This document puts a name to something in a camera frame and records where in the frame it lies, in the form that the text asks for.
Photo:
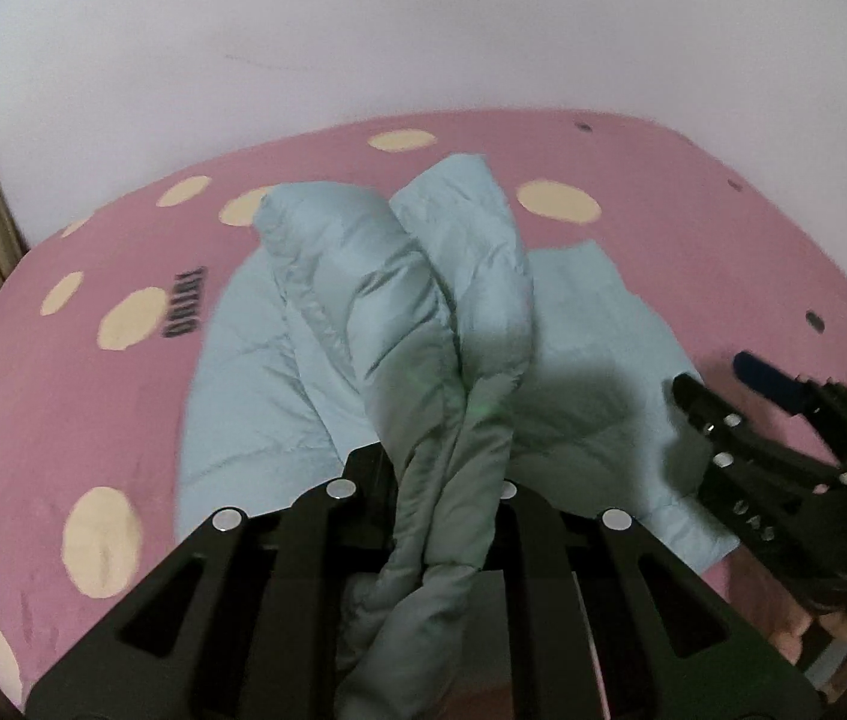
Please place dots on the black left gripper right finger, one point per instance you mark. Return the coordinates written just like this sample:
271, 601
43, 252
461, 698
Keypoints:
603, 621

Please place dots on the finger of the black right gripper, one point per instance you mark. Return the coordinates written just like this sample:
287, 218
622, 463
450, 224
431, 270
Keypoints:
743, 456
822, 405

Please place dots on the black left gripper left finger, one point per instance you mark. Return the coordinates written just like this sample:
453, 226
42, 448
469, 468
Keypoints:
242, 620

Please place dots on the light green puffer jacket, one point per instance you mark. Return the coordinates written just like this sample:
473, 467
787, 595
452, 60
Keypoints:
420, 323

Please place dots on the person's right hand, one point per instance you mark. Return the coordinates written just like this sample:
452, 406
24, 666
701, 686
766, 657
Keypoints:
803, 637

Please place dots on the pink polka dot bedsheet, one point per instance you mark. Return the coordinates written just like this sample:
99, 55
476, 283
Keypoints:
127, 379

